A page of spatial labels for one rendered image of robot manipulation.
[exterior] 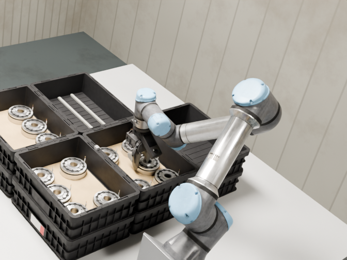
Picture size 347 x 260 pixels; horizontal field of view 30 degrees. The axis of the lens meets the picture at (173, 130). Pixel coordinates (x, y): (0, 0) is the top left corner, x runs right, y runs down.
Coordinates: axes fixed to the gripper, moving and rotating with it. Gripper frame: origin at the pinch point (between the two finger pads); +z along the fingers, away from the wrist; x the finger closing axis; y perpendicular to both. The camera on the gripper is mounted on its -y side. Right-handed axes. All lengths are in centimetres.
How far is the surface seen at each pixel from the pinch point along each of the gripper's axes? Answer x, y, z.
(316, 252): -44, -63, 20
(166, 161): -11.4, -2.3, 1.1
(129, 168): 4.0, 2.6, 1.7
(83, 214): 41.4, -19.7, -12.7
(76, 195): 31.8, -1.5, -1.5
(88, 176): 21.7, 5.9, -0.3
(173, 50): -146, 142, 68
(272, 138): -148, 42, 80
